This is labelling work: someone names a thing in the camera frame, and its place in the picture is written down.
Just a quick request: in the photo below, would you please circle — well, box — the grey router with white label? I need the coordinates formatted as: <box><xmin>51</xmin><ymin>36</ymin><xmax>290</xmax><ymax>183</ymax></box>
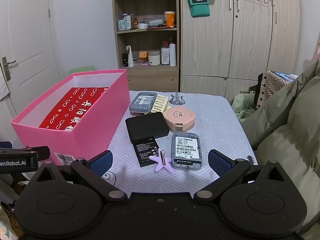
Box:
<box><xmin>129</xmin><ymin>92</ymin><xmax>158</xmax><ymax>114</ymax></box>
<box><xmin>170</xmin><ymin>131</ymin><xmax>202</xmax><ymax>170</ymax></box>

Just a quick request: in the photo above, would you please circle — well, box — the wooden wardrobe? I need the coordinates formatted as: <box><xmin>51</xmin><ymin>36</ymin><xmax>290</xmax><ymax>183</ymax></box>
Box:
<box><xmin>179</xmin><ymin>0</ymin><xmax>308</xmax><ymax>98</ymax></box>

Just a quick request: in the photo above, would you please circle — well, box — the pink round compact case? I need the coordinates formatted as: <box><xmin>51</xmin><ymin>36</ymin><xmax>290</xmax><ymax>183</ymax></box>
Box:
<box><xmin>162</xmin><ymin>106</ymin><xmax>196</xmax><ymax>132</ymax></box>

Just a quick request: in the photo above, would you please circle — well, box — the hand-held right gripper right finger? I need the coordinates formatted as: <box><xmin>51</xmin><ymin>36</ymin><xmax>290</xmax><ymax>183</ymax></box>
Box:
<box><xmin>194</xmin><ymin>149</ymin><xmax>292</xmax><ymax>203</ymax></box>

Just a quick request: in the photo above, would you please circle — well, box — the green stool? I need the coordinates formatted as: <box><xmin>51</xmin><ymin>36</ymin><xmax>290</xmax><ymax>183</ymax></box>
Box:
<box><xmin>68</xmin><ymin>67</ymin><xmax>95</xmax><ymax>77</ymax></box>

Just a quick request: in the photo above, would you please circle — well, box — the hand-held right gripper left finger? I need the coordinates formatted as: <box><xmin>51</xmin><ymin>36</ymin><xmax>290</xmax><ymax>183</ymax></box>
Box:
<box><xmin>30</xmin><ymin>150</ymin><xmax>127</xmax><ymax>203</ymax></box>

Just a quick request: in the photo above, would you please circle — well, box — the black cover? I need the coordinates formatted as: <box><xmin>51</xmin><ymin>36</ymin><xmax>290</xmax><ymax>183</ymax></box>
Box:
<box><xmin>125</xmin><ymin>112</ymin><xmax>170</xmax><ymax>144</ymax></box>

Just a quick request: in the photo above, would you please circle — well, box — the white door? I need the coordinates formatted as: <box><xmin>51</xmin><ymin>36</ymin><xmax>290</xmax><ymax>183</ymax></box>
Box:
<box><xmin>0</xmin><ymin>0</ymin><xmax>63</xmax><ymax>100</ymax></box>

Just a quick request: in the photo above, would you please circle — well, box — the olive green duvet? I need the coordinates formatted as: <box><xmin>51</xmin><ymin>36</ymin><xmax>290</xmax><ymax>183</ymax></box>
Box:
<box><xmin>241</xmin><ymin>60</ymin><xmax>320</xmax><ymax>240</ymax></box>

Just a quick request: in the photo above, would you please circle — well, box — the wooden bookshelf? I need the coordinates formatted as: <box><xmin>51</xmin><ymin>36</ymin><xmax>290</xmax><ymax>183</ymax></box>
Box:
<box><xmin>111</xmin><ymin>0</ymin><xmax>181</xmax><ymax>93</ymax></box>

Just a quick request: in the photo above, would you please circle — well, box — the pale green cloth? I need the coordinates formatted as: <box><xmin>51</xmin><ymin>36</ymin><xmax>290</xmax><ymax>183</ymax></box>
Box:
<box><xmin>230</xmin><ymin>91</ymin><xmax>258</xmax><ymax>123</ymax></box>

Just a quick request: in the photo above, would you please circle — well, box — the white cream jar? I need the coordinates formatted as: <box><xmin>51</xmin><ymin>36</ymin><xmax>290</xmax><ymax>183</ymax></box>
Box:
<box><xmin>148</xmin><ymin>50</ymin><xmax>160</xmax><ymax>66</ymax></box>

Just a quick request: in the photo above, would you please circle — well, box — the orange paper cup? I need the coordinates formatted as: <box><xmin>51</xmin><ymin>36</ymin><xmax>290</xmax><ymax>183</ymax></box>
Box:
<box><xmin>164</xmin><ymin>11</ymin><xmax>176</xmax><ymax>27</ymax></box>

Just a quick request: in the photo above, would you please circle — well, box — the white guitar print bedsheet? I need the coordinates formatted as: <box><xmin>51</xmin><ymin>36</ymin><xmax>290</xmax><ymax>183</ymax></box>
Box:
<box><xmin>101</xmin><ymin>90</ymin><xmax>258</xmax><ymax>194</ymax></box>

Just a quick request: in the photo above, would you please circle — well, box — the pink cardboard box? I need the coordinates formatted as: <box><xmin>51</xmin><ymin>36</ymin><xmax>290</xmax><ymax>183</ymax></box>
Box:
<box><xmin>11</xmin><ymin>69</ymin><xmax>130</xmax><ymax>167</ymax></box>

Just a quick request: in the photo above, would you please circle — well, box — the white cylinder bottle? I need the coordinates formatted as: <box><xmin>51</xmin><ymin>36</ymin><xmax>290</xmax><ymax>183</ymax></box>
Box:
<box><xmin>169</xmin><ymin>37</ymin><xmax>176</xmax><ymax>66</ymax></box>

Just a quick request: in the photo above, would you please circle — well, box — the red printed box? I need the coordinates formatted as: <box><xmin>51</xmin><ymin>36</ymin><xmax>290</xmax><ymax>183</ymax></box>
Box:
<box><xmin>39</xmin><ymin>86</ymin><xmax>110</xmax><ymax>132</ymax></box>

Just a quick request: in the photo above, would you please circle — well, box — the patterned tote bag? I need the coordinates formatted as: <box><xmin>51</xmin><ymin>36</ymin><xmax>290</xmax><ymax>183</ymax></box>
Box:
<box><xmin>255</xmin><ymin>70</ymin><xmax>300</xmax><ymax>110</ymax></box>

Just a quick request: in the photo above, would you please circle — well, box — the white bottle with dark cap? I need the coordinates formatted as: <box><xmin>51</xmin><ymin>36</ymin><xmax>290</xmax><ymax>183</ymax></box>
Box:
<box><xmin>161</xmin><ymin>42</ymin><xmax>170</xmax><ymax>65</ymax></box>

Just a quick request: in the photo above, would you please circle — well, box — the purple star hair clip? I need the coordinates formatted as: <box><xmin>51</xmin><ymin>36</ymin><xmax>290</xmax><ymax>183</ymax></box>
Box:
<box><xmin>149</xmin><ymin>149</ymin><xmax>175</xmax><ymax>174</ymax></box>

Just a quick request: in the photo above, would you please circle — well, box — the green hanging pouch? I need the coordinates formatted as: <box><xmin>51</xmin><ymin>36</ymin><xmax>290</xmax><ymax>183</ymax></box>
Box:
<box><xmin>187</xmin><ymin>0</ymin><xmax>211</xmax><ymax>18</ymax></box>

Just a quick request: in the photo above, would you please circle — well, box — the white lotion bottle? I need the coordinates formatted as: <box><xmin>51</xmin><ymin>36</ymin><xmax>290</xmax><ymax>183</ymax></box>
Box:
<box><xmin>122</xmin><ymin>14</ymin><xmax>132</xmax><ymax>30</ymax></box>

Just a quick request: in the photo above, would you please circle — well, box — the cream hair claw clip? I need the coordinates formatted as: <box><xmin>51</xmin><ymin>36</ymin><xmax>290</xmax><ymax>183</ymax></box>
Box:
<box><xmin>152</xmin><ymin>94</ymin><xmax>173</xmax><ymax>114</ymax></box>

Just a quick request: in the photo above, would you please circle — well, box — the metal door handle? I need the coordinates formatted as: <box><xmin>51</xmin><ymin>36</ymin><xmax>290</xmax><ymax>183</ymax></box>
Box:
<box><xmin>1</xmin><ymin>56</ymin><xmax>17</xmax><ymax>81</ymax></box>

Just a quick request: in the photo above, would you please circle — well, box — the black battery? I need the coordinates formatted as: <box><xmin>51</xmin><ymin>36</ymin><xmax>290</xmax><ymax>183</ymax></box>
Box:
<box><xmin>132</xmin><ymin>135</ymin><xmax>163</xmax><ymax>168</ymax></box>

